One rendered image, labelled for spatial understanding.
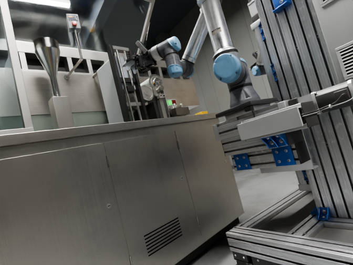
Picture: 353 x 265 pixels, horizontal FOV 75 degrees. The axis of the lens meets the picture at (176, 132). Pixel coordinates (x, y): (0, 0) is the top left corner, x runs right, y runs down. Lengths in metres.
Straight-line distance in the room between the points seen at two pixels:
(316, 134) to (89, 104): 1.50
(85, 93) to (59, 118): 0.48
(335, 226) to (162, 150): 0.90
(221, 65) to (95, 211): 0.84
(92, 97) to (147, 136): 0.74
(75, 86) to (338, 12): 1.61
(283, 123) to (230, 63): 0.34
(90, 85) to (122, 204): 1.07
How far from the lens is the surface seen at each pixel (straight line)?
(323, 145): 1.20
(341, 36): 1.12
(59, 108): 1.50
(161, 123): 1.37
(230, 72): 1.04
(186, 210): 1.45
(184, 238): 1.45
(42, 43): 1.64
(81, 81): 1.94
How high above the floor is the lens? 0.68
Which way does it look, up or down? 5 degrees up
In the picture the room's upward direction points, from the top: 15 degrees counter-clockwise
